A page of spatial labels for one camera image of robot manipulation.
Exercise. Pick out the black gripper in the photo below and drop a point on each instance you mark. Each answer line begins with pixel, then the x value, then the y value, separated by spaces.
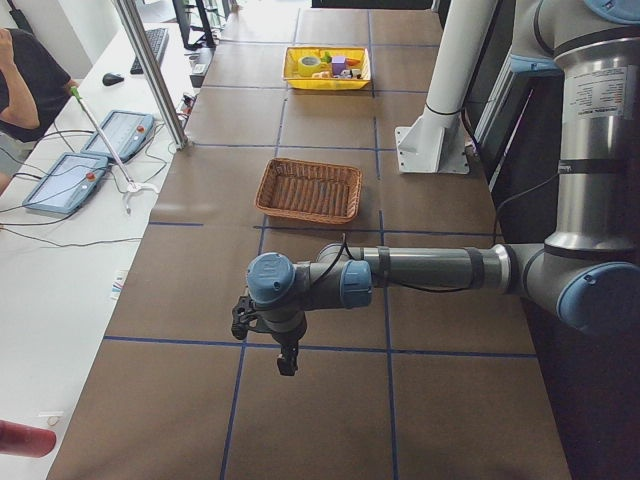
pixel 290 339

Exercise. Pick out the yellow tape roll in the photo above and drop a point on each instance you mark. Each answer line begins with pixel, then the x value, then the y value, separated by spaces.
pixel 307 66

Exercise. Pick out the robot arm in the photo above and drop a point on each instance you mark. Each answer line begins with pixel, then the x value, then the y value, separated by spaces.
pixel 580 272

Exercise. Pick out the brown wicker basket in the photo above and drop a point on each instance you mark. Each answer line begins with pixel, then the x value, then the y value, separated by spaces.
pixel 310 191

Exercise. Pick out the yellow woven basket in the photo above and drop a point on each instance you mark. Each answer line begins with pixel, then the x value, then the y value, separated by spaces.
pixel 294 53

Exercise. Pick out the white reacher grabber stick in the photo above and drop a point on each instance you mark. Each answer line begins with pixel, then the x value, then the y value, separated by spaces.
pixel 132 186

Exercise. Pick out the far blue teach pendant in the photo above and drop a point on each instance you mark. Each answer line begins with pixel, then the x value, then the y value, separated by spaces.
pixel 127 131

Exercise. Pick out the blue teach pendant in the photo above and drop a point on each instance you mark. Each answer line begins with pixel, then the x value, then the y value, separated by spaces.
pixel 68 184
pixel 127 131

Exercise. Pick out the near blue teach pendant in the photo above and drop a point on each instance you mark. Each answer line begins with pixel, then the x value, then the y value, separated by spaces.
pixel 68 184

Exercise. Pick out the red cylinder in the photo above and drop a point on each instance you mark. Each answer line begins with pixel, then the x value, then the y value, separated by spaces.
pixel 27 441

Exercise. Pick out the purple foam cube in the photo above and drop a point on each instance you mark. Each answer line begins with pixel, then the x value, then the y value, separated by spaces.
pixel 338 64

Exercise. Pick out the black computer mouse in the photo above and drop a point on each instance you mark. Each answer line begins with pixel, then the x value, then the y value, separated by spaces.
pixel 110 79

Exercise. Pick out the person in black shirt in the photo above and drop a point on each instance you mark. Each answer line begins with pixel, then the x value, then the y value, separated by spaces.
pixel 34 87

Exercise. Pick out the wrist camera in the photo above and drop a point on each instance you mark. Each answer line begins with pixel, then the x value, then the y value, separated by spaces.
pixel 244 318

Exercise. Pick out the white camera mast base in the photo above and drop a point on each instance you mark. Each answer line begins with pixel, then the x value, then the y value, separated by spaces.
pixel 434 143

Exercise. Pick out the aluminium frame post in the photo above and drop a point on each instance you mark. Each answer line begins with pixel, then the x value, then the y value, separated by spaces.
pixel 136 33

